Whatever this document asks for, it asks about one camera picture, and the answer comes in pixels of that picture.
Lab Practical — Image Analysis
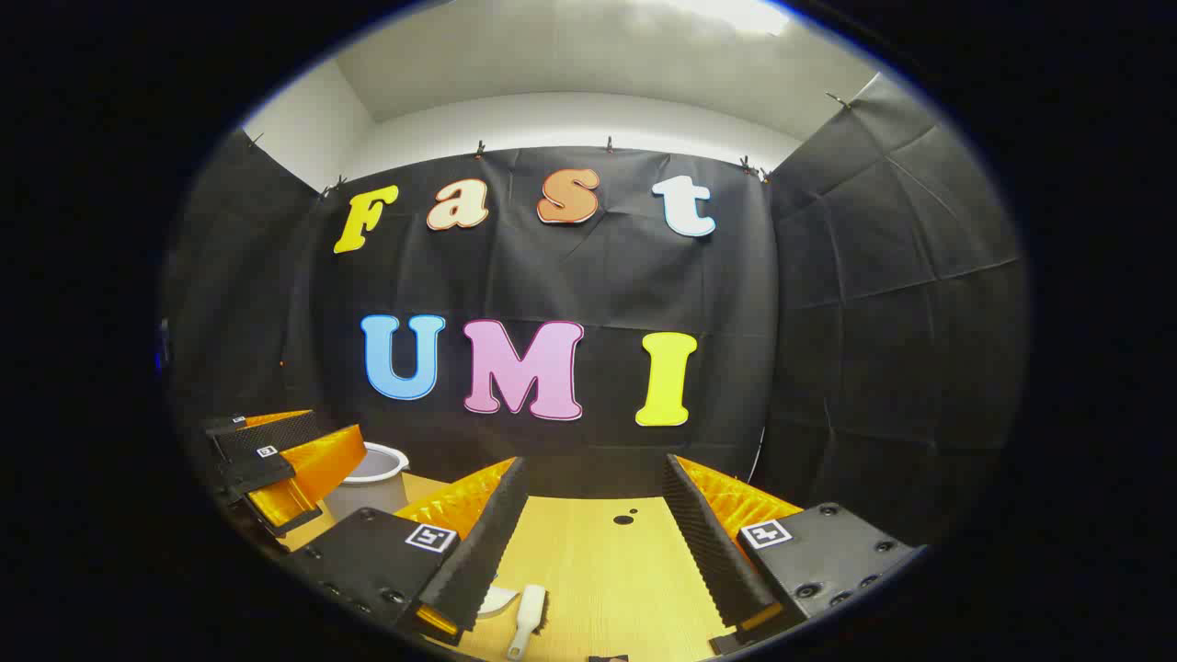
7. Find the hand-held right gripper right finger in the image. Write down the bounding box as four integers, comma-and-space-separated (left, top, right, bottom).
662, 454, 922, 656

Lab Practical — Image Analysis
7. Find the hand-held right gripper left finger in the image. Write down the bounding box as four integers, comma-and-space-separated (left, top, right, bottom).
287, 457, 530, 642

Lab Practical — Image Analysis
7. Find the small white broom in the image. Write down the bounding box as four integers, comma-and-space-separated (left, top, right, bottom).
505, 584, 549, 661

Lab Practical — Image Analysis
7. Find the white garbage bin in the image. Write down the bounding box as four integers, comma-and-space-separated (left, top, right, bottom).
324, 441, 411, 521

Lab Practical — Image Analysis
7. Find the wooden desktop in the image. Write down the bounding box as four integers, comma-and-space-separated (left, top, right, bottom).
276, 471, 810, 662

